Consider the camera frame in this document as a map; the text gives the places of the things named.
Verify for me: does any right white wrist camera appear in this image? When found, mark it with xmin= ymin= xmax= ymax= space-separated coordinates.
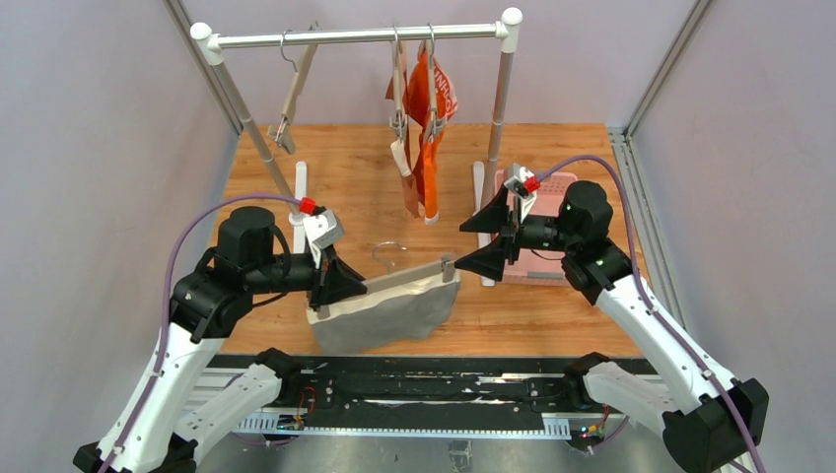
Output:
xmin=503 ymin=164 xmax=540 ymax=199

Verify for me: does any pink plastic basket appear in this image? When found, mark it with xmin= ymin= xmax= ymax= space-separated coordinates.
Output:
xmin=501 ymin=171 xmax=578 ymax=287

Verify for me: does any white clothes rack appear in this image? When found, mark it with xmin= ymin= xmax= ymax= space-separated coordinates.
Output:
xmin=189 ymin=7 xmax=523 ymax=289

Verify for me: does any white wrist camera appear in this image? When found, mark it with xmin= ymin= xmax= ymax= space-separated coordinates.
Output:
xmin=503 ymin=164 xmax=540 ymax=199
xmin=303 ymin=210 xmax=345 ymax=249

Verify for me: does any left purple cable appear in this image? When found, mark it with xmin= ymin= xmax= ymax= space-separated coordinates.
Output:
xmin=98 ymin=193 xmax=318 ymax=473

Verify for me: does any purple cable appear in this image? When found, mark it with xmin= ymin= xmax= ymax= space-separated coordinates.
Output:
xmin=523 ymin=154 xmax=769 ymax=473
xmin=98 ymin=193 xmax=318 ymax=473

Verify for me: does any empty beige clip hanger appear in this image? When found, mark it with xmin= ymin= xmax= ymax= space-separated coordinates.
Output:
xmin=267 ymin=38 xmax=317 ymax=155

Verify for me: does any beige clip hanger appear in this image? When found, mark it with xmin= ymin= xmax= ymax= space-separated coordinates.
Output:
xmin=423 ymin=23 xmax=447 ymax=144
xmin=307 ymin=240 xmax=461 ymax=324
xmin=267 ymin=38 xmax=317 ymax=155
xmin=389 ymin=27 xmax=411 ymax=178

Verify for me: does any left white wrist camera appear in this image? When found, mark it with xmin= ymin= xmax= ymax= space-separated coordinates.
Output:
xmin=303 ymin=210 xmax=345 ymax=249

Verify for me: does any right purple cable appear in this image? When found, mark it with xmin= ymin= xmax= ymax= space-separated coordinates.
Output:
xmin=523 ymin=154 xmax=769 ymax=473

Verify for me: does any orange underwear white trim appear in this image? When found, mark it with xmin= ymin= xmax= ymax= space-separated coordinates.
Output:
xmin=406 ymin=51 xmax=458 ymax=225

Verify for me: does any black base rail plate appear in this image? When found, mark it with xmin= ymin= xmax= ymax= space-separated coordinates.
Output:
xmin=140 ymin=355 xmax=687 ymax=439

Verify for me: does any grey underwear white waistband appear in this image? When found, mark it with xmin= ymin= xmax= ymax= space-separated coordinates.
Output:
xmin=306 ymin=271 xmax=461 ymax=355

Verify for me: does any brown underwear white waistband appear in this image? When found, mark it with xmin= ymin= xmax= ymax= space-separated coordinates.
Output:
xmin=386 ymin=79 xmax=421 ymax=218

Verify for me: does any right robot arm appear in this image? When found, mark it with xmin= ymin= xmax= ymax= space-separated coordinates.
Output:
xmin=455 ymin=180 xmax=769 ymax=472

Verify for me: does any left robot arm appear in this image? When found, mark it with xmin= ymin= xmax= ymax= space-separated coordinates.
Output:
xmin=73 ymin=200 xmax=367 ymax=472

